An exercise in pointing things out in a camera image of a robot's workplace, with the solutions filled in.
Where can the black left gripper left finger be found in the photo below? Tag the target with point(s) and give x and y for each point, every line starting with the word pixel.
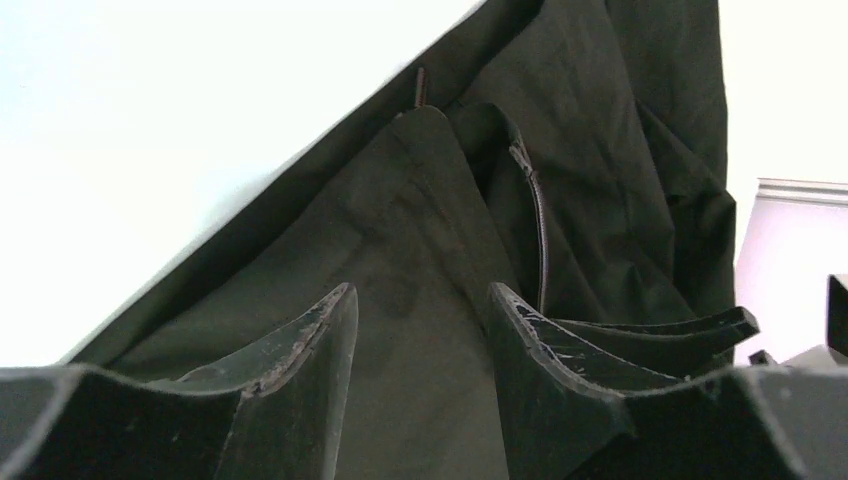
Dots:
pixel 290 388

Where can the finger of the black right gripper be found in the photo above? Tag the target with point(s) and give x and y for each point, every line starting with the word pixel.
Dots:
pixel 682 349

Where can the black jacket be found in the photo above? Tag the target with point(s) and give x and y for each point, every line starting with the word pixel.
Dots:
pixel 573 150

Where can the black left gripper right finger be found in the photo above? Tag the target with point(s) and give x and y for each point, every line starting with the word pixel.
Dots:
pixel 561 398

